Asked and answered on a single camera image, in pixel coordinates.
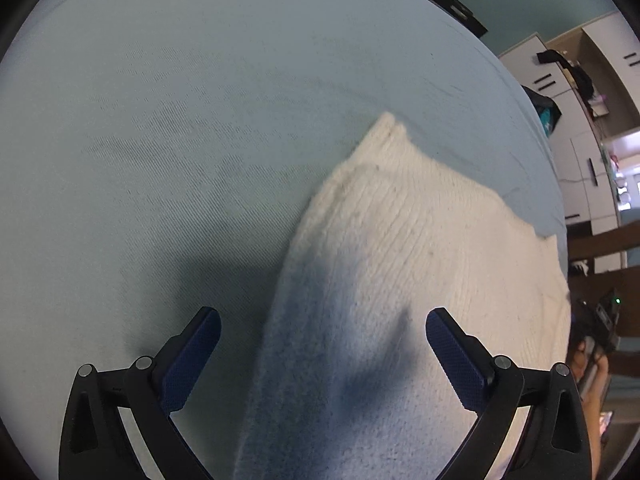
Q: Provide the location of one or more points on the dark bag with teal cloth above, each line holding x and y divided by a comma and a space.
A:
545, 110

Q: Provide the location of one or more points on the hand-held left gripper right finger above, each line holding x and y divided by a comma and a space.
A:
457, 360

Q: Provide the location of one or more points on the cream and blue knit sweater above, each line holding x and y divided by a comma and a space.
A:
400, 240

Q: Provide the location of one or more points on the black box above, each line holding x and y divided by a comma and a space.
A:
457, 10

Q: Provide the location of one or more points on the window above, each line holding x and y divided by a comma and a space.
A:
630, 180

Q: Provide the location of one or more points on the person's right forearm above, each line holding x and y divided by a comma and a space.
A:
595, 435

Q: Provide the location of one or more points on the person's right hand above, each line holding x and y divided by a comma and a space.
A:
579, 360

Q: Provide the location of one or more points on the dark wooden chair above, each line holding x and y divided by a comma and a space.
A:
600, 242

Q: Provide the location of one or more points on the white wall cabinet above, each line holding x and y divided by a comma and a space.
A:
620, 40

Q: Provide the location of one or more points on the black garment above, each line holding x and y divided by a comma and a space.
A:
575, 72

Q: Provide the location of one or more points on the white low cabinet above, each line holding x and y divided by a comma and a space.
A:
575, 160

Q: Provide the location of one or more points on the bed with light blue sheet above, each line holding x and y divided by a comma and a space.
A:
175, 135

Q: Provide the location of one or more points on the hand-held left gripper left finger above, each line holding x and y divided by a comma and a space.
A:
192, 360

